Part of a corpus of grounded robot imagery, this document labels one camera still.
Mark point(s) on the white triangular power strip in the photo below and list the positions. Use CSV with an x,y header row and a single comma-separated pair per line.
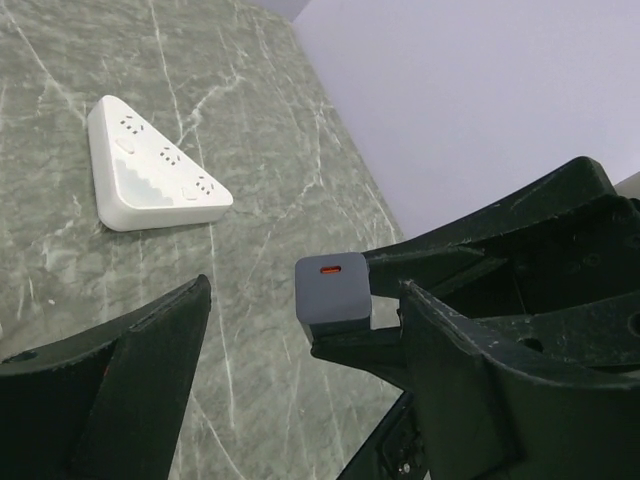
x,y
141,179

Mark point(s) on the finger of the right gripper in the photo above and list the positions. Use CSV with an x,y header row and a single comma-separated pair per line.
x,y
378,353

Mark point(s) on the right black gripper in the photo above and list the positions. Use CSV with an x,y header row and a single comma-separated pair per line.
x,y
552,267

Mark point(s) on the small grey plug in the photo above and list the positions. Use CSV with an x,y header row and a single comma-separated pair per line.
x,y
332,294

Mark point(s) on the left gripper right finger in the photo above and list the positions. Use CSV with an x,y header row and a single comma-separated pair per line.
x,y
489,408

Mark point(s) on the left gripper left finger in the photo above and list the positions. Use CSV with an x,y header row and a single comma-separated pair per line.
x,y
109,402

